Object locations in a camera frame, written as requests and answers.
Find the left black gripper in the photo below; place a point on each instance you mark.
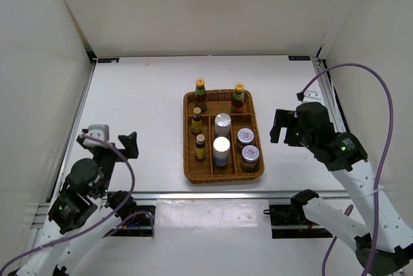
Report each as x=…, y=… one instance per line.
x=130, y=144

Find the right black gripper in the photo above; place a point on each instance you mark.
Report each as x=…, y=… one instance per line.
x=282, y=118

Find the brown jar white lid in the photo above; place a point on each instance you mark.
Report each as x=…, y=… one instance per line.
x=250, y=158
x=245, y=137

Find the red label sauce bottle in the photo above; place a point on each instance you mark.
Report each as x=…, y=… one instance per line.
x=238, y=98

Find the silver lid blue can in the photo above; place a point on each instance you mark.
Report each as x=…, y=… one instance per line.
x=221, y=151

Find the small brown cork bottle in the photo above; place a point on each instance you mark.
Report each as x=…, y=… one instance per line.
x=200, y=151

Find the small yellow cork bottle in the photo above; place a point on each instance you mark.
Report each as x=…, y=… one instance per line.
x=196, y=121

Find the green label sauce bottle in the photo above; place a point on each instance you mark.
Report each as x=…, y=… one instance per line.
x=201, y=94

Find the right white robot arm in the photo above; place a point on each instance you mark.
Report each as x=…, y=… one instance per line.
x=382, y=243

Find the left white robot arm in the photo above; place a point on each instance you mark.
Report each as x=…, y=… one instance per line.
x=84, y=211

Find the woven wicker divided basket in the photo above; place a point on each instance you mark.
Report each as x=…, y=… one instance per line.
x=206, y=171

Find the right blue table label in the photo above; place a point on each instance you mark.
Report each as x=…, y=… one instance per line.
x=299, y=58

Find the blue table label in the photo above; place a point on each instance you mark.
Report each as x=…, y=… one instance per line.
x=108, y=60
x=299, y=58

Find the left blue table label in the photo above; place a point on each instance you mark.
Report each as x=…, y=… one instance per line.
x=108, y=60

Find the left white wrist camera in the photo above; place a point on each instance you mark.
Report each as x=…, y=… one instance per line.
x=96, y=135

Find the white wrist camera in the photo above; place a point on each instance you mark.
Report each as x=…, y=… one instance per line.
x=96, y=135
x=311, y=97

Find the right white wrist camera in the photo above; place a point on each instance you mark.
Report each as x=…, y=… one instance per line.
x=311, y=97

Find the front aluminium rail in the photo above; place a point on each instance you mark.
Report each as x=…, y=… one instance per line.
x=214, y=195

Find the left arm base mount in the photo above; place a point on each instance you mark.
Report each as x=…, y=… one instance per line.
x=134, y=220

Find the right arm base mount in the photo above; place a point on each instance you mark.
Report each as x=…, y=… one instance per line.
x=288, y=221

